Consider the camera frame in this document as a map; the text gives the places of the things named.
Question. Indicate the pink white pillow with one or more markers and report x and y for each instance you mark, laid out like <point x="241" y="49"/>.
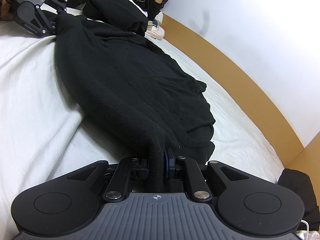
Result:
<point x="154" y="29"/>

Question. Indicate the wooden headboard panel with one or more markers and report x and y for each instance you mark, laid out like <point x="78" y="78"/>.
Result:
<point x="252" y="100"/>

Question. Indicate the white bed sheet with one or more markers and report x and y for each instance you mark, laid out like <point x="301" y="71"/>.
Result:
<point x="45" y="134"/>

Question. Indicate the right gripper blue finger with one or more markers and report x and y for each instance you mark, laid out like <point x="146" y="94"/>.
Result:
<point x="169" y="164"/>

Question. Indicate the black folded garment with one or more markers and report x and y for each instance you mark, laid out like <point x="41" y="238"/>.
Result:
<point x="300" y="183"/>

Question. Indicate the black fleece garment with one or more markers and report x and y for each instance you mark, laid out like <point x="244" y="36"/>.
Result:
<point x="135" y="91"/>

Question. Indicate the black garment pile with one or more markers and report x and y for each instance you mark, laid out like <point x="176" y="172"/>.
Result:
<point x="121" y="14"/>

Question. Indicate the white charger with cable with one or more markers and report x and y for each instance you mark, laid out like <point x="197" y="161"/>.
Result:
<point x="307" y="234"/>

